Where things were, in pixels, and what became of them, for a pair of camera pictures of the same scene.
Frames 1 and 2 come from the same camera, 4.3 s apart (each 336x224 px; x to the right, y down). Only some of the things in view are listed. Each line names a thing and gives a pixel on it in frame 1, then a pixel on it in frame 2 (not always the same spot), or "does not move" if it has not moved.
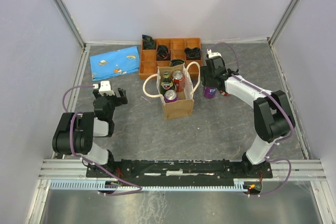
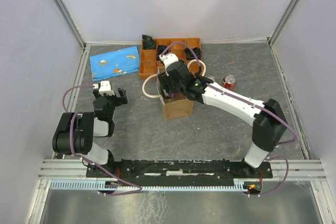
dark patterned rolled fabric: (148, 42) does not move
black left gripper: (119, 100) does not move
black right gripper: (205, 73) to (165, 80)
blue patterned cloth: (111, 64) does not move
